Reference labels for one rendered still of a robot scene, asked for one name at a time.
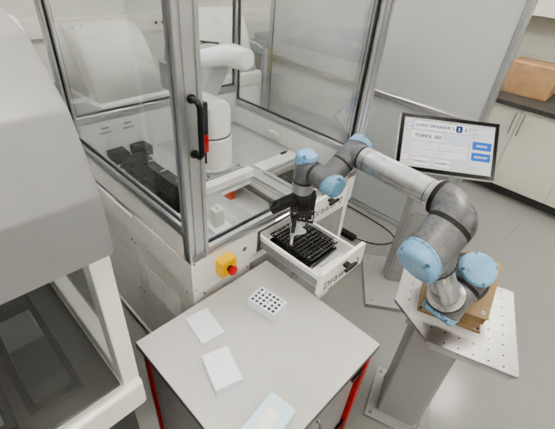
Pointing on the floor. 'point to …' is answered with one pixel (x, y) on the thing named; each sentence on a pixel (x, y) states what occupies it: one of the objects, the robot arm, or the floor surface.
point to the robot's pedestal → (413, 374)
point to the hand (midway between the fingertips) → (290, 234)
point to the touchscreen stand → (386, 275)
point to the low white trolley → (260, 358)
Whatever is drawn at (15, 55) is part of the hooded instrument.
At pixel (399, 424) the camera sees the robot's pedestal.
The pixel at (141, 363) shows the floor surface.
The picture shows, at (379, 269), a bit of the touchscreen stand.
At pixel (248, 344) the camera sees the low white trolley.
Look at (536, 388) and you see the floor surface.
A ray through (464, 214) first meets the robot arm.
